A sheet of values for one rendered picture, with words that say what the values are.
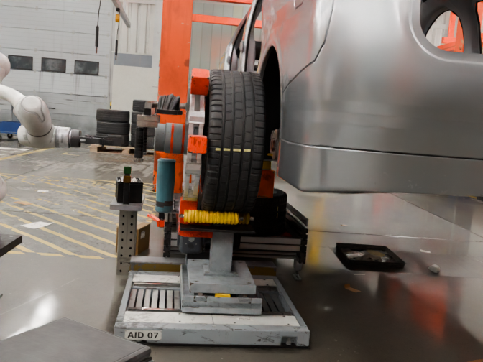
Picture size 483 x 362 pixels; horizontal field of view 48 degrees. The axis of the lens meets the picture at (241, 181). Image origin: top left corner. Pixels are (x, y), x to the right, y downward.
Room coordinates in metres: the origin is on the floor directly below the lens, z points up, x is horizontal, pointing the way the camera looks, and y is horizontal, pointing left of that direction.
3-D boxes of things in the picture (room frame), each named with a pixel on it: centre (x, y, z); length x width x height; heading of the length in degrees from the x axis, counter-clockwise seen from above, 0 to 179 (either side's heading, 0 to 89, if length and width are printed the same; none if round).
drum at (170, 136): (2.54, 0.31, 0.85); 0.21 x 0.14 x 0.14; 98
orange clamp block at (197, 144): (2.24, 0.19, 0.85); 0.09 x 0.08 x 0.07; 8
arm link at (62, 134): (2.31, 0.76, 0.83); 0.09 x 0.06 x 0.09; 8
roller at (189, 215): (2.45, 0.13, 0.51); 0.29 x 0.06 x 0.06; 98
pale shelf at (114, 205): (3.12, 0.64, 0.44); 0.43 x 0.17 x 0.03; 8
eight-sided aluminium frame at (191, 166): (2.55, 0.24, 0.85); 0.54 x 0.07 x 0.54; 8
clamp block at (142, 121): (2.36, 0.42, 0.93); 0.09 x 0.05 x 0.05; 98
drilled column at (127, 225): (3.15, 0.65, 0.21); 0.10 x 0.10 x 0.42; 8
